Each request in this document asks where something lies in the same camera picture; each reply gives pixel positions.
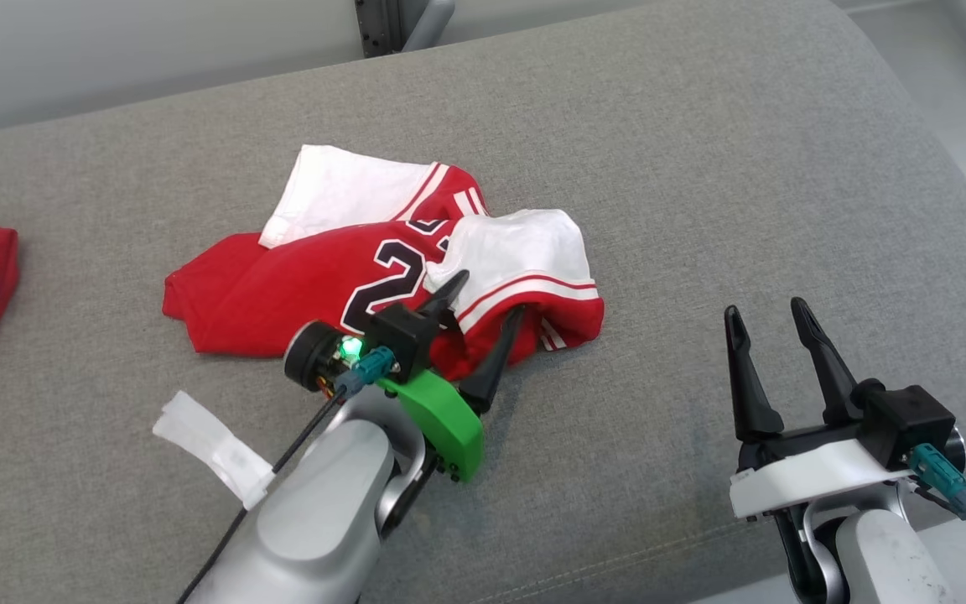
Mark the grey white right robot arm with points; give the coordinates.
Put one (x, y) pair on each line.
(877, 562)

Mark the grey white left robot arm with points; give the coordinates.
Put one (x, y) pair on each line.
(324, 520)

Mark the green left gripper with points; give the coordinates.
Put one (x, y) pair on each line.
(449, 428)

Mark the white paper tag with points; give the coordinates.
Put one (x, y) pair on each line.
(215, 449)

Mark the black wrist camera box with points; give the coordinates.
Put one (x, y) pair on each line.
(399, 335)
(911, 419)

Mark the grey metal frame post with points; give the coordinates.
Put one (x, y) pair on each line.
(382, 25)

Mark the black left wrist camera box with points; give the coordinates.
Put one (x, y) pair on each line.
(399, 335)

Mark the red white basketball jersey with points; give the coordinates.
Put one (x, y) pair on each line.
(282, 294)

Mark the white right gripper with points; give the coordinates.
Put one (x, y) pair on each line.
(810, 474)

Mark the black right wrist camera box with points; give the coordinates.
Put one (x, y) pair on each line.
(911, 419)

